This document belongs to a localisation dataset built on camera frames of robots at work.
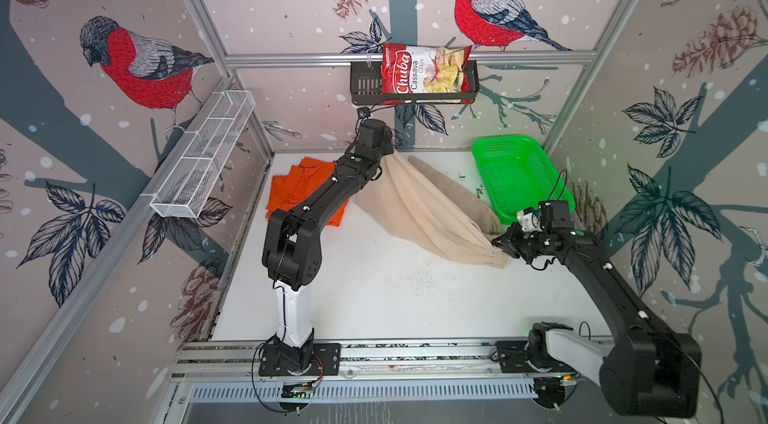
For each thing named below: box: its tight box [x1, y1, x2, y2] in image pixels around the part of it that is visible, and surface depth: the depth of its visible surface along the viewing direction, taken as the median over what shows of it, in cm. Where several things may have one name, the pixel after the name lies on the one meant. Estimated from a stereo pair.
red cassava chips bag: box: [381, 43, 473, 104], surface depth 90 cm
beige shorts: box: [353, 149, 506, 269], surface depth 92 cm
